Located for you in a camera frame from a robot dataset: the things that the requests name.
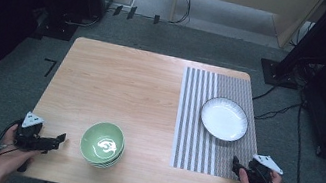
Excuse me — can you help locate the person's left hand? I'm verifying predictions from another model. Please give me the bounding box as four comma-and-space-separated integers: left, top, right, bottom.
0, 121, 41, 183

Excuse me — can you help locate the black floor cable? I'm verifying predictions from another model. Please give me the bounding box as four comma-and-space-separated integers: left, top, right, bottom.
283, 91, 325, 183
253, 95, 303, 127

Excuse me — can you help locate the grey white striped placemat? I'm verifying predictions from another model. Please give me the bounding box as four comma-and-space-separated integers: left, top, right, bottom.
166, 65, 271, 183

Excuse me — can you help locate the white plate with dark rim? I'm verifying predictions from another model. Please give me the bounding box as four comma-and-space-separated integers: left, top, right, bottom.
195, 94, 253, 146

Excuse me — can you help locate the black floor plate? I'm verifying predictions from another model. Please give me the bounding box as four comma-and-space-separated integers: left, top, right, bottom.
40, 16, 80, 44

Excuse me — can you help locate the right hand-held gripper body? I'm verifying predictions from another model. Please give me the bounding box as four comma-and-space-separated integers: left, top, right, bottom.
244, 152, 287, 183

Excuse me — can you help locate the green bowl with white pattern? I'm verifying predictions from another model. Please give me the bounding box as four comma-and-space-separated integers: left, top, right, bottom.
77, 117, 129, 169

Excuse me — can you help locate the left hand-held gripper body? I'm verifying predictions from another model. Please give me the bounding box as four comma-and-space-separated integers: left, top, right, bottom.
11, 109, 59, 156

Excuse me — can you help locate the black stand with base plate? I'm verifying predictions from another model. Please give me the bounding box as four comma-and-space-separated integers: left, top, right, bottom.
256, 0, 326, 95

